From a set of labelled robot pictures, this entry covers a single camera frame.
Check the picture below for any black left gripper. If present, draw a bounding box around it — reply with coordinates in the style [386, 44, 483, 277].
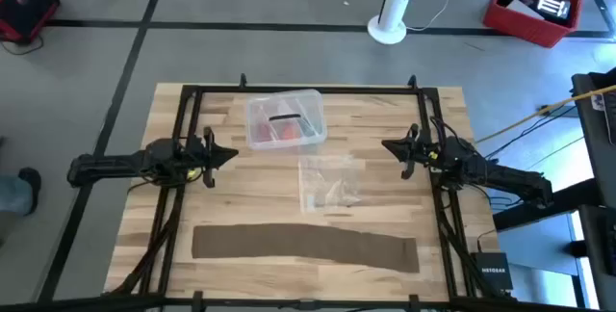
[182, 126, 240, 189]

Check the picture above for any clear plastic zip bag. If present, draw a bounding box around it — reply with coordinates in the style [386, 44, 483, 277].
[297, 154, 365, 215]

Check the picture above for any black keyboard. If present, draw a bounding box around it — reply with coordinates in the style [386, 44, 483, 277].
[603, 91, 616, 147]

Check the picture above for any brown elastic bandage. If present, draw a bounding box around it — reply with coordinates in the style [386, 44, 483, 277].
[191, 223, 421, 273]

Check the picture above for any pink bandage roll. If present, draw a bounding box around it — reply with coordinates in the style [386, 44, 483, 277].
[254, 119, 279, 143]

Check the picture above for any black and white device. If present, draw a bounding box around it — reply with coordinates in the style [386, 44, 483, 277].
[533, 0, 573, 25]

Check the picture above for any black office desk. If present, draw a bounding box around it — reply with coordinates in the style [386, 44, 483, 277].
[493, 68, 616, 312]

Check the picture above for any white tower stand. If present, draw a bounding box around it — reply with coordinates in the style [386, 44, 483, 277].
[367, 0, 424, 46]

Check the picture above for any yellow hanging cable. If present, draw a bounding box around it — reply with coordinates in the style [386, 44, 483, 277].
[474, 84, 616, 145]

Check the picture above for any teal bandage roll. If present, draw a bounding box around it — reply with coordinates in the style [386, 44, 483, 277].
[298, 117, 320, 139]

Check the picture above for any black Netgear network switch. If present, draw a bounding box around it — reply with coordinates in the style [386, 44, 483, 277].
[470, 251, 514, 292]

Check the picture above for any person's leg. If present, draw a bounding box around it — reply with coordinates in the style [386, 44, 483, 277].
[0, 174, 31, 217]

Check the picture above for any black metal rail frame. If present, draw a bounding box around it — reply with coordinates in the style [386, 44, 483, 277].
[0, 73, 616, 312]

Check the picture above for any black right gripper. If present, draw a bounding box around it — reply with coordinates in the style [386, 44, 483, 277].
[382, 122, 442, 181]

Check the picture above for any red and black case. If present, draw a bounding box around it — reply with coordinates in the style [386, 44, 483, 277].
[0, 0, 62, 44]

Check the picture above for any clear plastic storage container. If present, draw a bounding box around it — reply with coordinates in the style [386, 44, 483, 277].
[245, 89, 328, 151]

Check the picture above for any orange bandage roll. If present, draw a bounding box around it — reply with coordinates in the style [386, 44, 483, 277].
[278, 124, 300, 142]

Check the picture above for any red plastic crate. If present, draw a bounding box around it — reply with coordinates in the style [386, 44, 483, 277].
[482, 0, 583, 49]

